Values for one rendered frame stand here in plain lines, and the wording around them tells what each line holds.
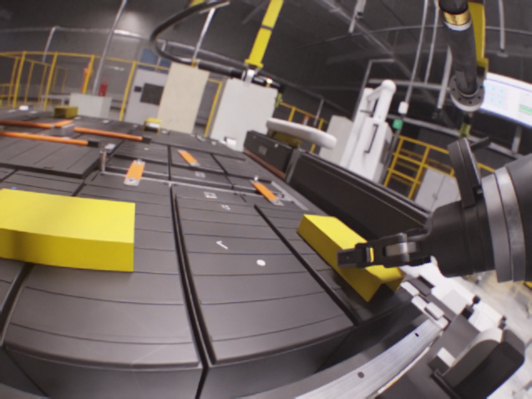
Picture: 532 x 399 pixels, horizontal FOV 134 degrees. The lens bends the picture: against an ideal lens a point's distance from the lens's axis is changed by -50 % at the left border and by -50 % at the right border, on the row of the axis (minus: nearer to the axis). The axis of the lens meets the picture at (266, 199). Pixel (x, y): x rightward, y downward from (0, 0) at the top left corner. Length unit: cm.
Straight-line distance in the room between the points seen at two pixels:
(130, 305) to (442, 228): 26
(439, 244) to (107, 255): 28
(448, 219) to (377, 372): 15
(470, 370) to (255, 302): 39
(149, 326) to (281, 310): 11
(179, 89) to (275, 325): 472
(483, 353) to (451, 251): 27
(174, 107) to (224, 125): 111
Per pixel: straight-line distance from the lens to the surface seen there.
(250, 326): 18
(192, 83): 483
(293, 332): 19
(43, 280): 21
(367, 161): 312
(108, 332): 16
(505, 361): 45
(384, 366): 24
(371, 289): 26
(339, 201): 55
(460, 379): 48
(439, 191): 940
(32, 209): 24
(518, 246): 20
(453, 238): 22
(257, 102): 508
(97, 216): 22
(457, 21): 35
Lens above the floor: 114
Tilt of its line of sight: 17 degrees down
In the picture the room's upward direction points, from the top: 18 degrees clockwise
